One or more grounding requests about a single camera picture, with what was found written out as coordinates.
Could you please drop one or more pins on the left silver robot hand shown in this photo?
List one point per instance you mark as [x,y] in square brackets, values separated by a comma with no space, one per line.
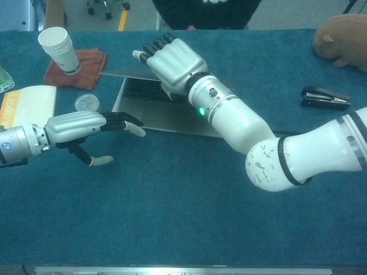
[74,123]

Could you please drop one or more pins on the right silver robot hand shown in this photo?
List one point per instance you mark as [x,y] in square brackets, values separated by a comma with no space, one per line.
[175,63]

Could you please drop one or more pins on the silver apple laptop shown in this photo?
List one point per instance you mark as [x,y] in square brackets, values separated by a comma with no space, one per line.
[160,114]

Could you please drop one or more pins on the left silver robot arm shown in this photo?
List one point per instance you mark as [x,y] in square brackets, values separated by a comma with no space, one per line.
[20,140]

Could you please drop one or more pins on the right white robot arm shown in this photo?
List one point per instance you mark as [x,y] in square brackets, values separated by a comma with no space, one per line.
[243,120]

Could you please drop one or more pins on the clear paper clip jar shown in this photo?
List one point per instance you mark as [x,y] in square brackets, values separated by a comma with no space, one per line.
[86,103]

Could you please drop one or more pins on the white chair leg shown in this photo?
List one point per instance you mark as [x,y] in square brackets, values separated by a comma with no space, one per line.
[158,21]

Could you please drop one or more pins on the white yellow Lexicon notebook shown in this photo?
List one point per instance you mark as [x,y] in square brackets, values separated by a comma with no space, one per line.
[28,103]

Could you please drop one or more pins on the brown folded cloth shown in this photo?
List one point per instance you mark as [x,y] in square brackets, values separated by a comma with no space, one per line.
[89,71]

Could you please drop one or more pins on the person in black sweater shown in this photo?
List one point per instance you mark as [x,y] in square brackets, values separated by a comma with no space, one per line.
[200,11]

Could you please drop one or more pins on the white paper cup stack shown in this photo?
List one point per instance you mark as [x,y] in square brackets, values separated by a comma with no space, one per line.
[58,48]

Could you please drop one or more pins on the green clear plastic package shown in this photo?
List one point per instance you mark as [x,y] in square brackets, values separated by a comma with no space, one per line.
[4,81]

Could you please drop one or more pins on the teal table cloth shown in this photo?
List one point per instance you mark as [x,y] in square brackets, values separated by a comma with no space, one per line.
[143,206]

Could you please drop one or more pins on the tan wooden panel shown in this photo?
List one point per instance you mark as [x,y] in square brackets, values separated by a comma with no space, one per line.
[56,11]

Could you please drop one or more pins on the grey blue cabinet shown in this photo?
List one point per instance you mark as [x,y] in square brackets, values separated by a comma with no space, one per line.
[17,14]

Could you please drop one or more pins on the black stapler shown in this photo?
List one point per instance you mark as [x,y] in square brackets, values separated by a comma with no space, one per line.
[324,102]

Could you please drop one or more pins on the brown plush toy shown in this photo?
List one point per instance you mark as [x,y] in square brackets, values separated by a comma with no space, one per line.
[341,37]

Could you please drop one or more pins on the black tripod leg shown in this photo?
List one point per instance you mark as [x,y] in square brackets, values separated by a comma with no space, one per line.
[350,5]

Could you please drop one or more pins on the aluminium frame rail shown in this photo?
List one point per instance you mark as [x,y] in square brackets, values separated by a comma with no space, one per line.
[183,271]

